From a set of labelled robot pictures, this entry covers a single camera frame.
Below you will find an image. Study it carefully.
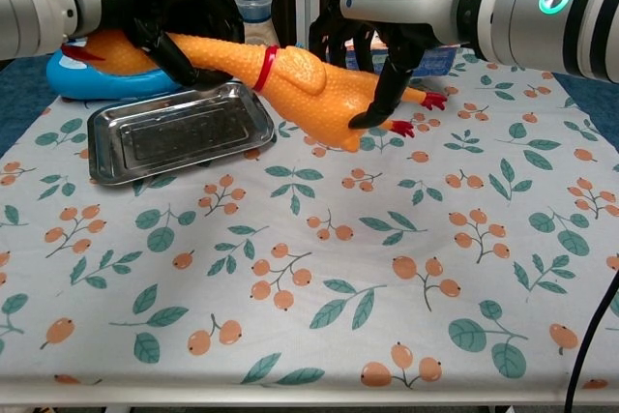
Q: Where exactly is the stainless steel rectangular tray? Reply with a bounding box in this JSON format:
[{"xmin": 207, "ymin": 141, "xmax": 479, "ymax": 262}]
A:
[{"xmin": 86, "ymin": 82, "xmax": 278, "ymax": 188}]

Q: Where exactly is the floral fruit print tablecloth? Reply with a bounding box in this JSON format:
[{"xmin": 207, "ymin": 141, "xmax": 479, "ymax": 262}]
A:
[{"xmin": 0, "ymin": 47, "xmax": 619, "ymax": 396}]

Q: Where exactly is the beige sauce bottle clear cap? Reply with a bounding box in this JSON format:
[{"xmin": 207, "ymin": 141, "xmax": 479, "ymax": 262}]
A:
[{"xmin": 231, "ymin": 0, "xmax": 282, "ymax": 47}]

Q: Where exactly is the yellow rubber chicken toy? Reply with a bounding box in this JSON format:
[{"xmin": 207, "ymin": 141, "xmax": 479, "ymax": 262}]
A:
[{"xmin": 62, "ymin": 28, "xmax": 449, "ymax": 154}]

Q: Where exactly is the black cable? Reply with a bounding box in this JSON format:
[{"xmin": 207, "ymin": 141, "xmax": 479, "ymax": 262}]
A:
[{"xmin": 562, "ymin": 268, "xmax": 619, "ymax": 413}]

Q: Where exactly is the blue detergent pump bottle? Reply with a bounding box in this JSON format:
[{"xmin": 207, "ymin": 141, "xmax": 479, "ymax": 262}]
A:
[{"xmin": 45, "ymin": 44, "xmax": 184, "ymax": 102}]

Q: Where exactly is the blue orange cookie box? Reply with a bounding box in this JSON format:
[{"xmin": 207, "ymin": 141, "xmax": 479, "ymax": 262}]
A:
[{"xmin": 327, "ymin": 39, "xmax": 461, "ymax": 78}]

